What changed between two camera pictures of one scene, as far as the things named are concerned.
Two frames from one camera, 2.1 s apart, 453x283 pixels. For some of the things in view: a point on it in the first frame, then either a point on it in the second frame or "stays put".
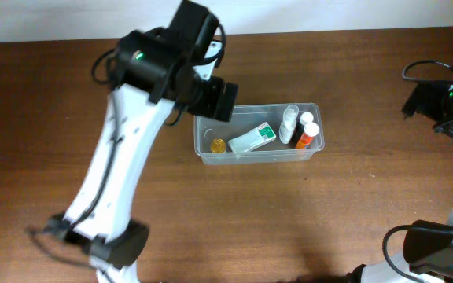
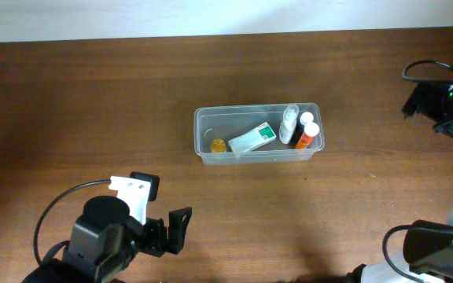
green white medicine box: [252, 139] stays put
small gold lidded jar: [218, 145] stays put
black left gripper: [209, 106] → [176, 230]
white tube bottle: [289, 123] stays put
